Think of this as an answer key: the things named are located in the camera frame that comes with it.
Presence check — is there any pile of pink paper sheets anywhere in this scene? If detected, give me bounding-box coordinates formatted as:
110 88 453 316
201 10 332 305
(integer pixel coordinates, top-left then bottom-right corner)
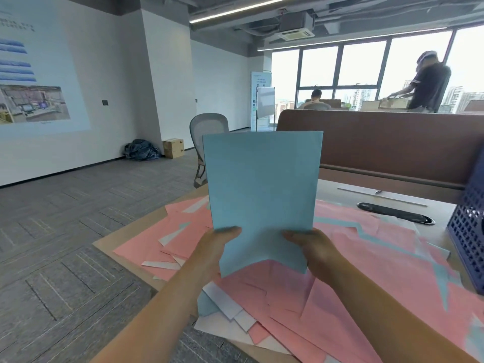
113 196 484 363

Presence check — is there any white rolling whiteboard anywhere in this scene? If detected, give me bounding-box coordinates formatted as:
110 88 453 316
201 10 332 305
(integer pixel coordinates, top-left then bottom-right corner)
256 87 275 132

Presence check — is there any grey mesh office chair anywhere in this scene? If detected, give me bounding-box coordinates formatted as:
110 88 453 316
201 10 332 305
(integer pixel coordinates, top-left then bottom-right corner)
189 113 230 189

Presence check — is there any brown desk divider panel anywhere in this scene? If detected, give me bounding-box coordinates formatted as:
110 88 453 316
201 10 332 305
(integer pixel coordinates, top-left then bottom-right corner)
276 109 484 190

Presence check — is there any cardboard box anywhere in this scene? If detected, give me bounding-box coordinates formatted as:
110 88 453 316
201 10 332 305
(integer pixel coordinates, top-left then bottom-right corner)
379 97 410 110
163 138 185 159

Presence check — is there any ceiling air conditioner unit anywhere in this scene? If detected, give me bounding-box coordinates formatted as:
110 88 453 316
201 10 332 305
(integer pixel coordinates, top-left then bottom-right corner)
273 11 316 42

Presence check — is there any linear ceiling light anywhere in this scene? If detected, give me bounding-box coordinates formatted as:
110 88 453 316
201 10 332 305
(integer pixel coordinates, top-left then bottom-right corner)
189 0 299 24

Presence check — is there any person's left forearm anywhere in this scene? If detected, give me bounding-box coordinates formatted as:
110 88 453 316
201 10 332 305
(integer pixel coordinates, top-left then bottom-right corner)
89 257 221 363

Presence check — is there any tall white banner stand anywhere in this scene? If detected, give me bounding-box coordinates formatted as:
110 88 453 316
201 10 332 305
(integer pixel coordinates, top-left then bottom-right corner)
250 70 272 132

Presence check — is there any black oval cable grommet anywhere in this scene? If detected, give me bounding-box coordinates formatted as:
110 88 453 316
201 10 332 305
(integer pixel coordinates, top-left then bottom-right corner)
357 202 435 226

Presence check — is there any blue paper sheet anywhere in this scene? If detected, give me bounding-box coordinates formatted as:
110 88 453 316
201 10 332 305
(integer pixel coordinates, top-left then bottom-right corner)
202 131 324 279

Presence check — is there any person's right hand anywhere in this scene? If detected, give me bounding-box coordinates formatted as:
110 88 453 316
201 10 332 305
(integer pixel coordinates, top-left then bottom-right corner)
282 228 346 285

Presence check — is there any dark blue crumpled bag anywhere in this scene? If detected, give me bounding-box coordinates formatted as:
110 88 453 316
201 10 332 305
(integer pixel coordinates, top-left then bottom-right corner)
124 139 161 161

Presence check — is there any blue perforated plastic basket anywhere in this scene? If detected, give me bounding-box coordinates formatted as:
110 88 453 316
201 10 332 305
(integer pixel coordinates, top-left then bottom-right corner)
447 149 484 295

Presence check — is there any person's left hand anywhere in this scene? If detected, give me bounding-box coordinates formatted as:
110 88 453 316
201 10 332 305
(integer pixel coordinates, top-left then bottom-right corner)
189 226 243 277

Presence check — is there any person's right forearm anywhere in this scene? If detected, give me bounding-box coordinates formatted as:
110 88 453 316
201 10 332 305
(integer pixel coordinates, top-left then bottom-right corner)
313 257 478 363

